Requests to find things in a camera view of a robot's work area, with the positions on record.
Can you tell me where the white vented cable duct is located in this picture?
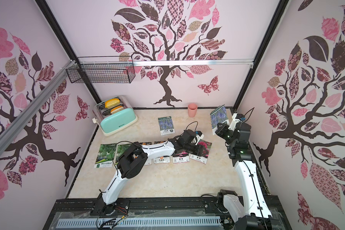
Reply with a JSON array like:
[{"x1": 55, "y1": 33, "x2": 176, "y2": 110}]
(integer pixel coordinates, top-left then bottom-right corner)
[{"x1": 53, "y1": 216, "x2": 222, "y2": 230}]

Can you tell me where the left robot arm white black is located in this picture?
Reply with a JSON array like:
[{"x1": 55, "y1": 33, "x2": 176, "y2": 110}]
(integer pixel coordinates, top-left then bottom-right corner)
[{"x1": 100, "y1": 129, "x2": 204, "y2": 205}]

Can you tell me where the pink cup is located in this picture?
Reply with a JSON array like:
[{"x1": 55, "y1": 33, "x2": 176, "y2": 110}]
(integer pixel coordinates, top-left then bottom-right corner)
[{"x1": 187, "y1": 103, "x2": 198, "y2": 117}]

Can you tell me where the green plant seed packet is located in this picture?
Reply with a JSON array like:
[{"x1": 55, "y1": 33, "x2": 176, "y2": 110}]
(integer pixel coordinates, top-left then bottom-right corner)
[{"x1": 94, "y1": 143, "x2": 117, "y2": 168}]

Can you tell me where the pink flower seed packet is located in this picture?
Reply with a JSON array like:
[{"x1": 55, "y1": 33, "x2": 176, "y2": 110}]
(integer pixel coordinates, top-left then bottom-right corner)
[{"x1": 172, "y1": 152, "x2": 190, "y2": 163}]

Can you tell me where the mint green toaster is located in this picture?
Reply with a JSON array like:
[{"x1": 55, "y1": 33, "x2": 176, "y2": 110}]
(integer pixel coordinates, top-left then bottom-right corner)
[{"x1": 93, "y1": 96, "x2": 138, "y2": 136}]

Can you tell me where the aluminium rail left wall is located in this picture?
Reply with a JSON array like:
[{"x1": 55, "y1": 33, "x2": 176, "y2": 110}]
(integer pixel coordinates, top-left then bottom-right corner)
[{"x1": 0, "y1": 60, "x2": 76, "y2": 156}]

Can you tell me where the toast slice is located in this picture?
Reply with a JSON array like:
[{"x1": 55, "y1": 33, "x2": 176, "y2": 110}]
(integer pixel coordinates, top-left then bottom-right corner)
[
  {"x1": 104, "y1": 98, "x2": 120, "y2": 109},
  {"x1": 110, "y1": 105, "x2": 125, "y2": 115}
]

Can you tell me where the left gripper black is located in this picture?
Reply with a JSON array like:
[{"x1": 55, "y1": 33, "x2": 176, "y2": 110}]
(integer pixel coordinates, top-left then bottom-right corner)
[{"x1": 182, "y1": 142, "x2": 209, "y2": 156}]

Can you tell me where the aluminium rail wall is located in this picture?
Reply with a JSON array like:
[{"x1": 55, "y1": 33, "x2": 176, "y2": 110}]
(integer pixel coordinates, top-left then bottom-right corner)
[
  {"x1": 0, "y1": 60, "x2": 76, "y2": 156},
  {"x1": 80, "y1": 59, "x2": 254, "y2": 67}
]

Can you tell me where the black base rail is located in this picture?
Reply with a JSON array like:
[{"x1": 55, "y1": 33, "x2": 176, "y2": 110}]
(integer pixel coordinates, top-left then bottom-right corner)
[{"x1": 43, "y1": 195, "x2": 292, "y2": 230}]

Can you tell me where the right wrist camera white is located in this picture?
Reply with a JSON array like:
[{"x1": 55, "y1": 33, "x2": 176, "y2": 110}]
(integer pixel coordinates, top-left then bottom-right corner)
[{"x1": 229, "y1": 113, "x2": 246, "y2": 130}]

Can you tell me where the toast slice rear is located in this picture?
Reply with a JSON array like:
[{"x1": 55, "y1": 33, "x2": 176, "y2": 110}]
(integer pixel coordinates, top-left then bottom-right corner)
[{"x1": 104, "y1": 98, "x2": 120, "y2": 109}]

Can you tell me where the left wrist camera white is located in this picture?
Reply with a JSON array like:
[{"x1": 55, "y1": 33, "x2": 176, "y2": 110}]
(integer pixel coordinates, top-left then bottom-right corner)
[{"x1": 195, "y1": 131, "x2": 204, "y2": 143}]

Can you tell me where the aluminium rail back wall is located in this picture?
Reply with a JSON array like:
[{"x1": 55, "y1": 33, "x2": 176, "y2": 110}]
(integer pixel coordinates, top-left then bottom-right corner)
[{"x1": 80, "y1": 59, "x2": 254, "y2": 67}]

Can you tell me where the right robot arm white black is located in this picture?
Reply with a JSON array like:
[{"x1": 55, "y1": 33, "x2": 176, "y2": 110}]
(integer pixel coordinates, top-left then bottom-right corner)
[{"x1": 215, "y1": 122, "x2": 278, "y2": 230}]

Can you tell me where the toast slice front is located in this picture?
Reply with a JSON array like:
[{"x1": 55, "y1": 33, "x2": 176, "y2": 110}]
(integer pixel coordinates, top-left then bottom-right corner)
[{"x1": 110, "y1": 105, "x2": 125, "y2": 115}]

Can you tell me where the pink flower packet edge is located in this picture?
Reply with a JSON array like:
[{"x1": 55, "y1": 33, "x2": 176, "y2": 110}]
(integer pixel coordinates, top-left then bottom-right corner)
[{"x1": 190, "y1": 140, "x2": 212, "y2": 164}]

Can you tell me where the lavender seed packet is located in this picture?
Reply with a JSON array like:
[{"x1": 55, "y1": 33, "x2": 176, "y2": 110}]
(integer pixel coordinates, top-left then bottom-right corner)
[
  {"x1": 158, "y1": 116, "x2": 175, "y2": 136},
  {"x1": 210, "y1": 105, "x2": 229, "y2": 135}
]

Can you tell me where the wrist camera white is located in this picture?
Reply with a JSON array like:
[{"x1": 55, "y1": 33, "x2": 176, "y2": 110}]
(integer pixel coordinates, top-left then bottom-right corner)
[
  {"x1": 229, "y1": 113, "x2": 246, "y2": 130},
  {"x1": 195, "y1": 131, "x2": 204, "y2": 143}
]

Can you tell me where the marigold seed packet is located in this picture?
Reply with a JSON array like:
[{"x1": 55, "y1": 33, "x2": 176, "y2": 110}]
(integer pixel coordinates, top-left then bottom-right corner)
[
  {"x1": 153, "y1": 156, "x2": 171, "y2": 164},
  {"x1": 141, "y1": 142, "x2": 152, "y2": 166}
]

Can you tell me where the black wire basket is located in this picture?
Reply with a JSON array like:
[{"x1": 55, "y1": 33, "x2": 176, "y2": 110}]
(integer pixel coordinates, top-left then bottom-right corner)
[{"x1": 66, "y1": 55, "x2": 137, "y2": 84}]

